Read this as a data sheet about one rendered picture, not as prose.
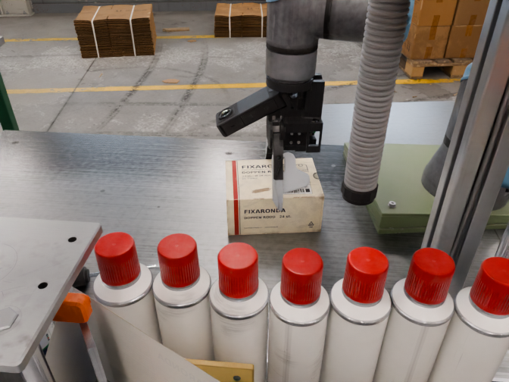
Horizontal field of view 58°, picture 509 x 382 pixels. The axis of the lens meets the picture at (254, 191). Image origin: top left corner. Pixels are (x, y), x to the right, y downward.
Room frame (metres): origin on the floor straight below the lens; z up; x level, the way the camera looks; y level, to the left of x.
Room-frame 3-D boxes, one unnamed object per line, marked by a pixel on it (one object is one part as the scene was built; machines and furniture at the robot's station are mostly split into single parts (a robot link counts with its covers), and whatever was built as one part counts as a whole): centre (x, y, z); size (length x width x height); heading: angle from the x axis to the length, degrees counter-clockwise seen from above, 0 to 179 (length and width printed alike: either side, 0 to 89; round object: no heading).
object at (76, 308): (0.22, 0.13, 1.08); 0.03 x 0.02 x 0.02; 85
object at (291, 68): (0.66, -0.05, 1.11); 0.08 x 0.08 x 0.05
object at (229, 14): (4.82, 0.08, 0.11); 0.65 x 0.54 x 0.22; 91
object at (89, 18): (4.25, 1.24, 0.16); 0.65 x 0.54 x 0.32; 98
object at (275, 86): (0.66, -0.06, 1.03); 0.09 x 0.08 x 0.12; 94
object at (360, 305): (0.27, -0.09, 0.98); 0.05 x 0.05 x 0.20
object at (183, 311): (0.28, 0.06, 0.98); 0.05 x 0.05 x 0.20
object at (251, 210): (0.66, -0.03, 0.87); 0.16 x 0.12 x 0.07; 94
